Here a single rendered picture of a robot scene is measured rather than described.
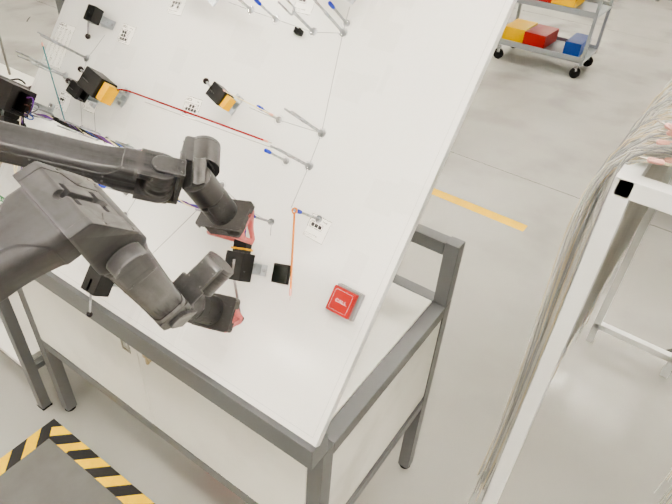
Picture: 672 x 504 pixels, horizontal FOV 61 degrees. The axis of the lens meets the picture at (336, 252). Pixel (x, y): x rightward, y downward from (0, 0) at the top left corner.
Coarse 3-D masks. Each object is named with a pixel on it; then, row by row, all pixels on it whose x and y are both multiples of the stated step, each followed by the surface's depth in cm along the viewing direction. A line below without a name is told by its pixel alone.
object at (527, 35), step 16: (528, 0) 513; (544, 0) 511; (560, 0) 501; (576, 0) 495; (592, 0) 527; (592, 16) 489; (608, 16) 525; (512, 32) 542; (528, 32) 531; (544, 32) 533; (592, 32) 495; (496, 48) 554; (528, 48) 533; (544, 48) 537; (560, 48) 539; (576, 48) 513; (592, 48) 545; (576, 64) 517
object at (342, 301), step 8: (336, 288) 108; (344, 288) 107; (336, 296) 107; (344, 296) 107; (352, 296) 106; (328, 304) 108; (336, 304) 107; (344, 304) 107; (352, 304) 106; (336, 312) 107; (344, 312) 106
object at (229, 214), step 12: (216, 204) 100; (228, 204) 102; (240, 204) 106; (252, 204) 105; (204, 216) 107; (216, 216) 102; (228, 216) 103; (240, 216) 104; (216, 228) 105; (228, 228) 104; (240, 228) 103
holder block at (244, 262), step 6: (228, 252) 112; (234, 252) 111; (240, 252) 111; (228, 258) 112; (234, 258) 112; (240, 258) 111; (246, 258) 111; (252, 258) 113; (240, 264) 111; (246, 264) 112; (252, 264) 114; (234, 270) 111; (240, 270) 110; (246, 270) 112; (234, 276) 111; (240, 276) 110; (246, 276) 112
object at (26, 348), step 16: (64, 0) 160; (0, 64) 203; (16, 80) 192; (32, 80) 193; (0, 304) 181; (16, 304) 223; (0, 320) 216; (16, 320) 188; (0, 336) 210; (16, 336) 191; (32, 336) 211; (16, 352) 196; (32, 352) 205; (32, 368) 202; (32, 384) 205; (48, 400) 214
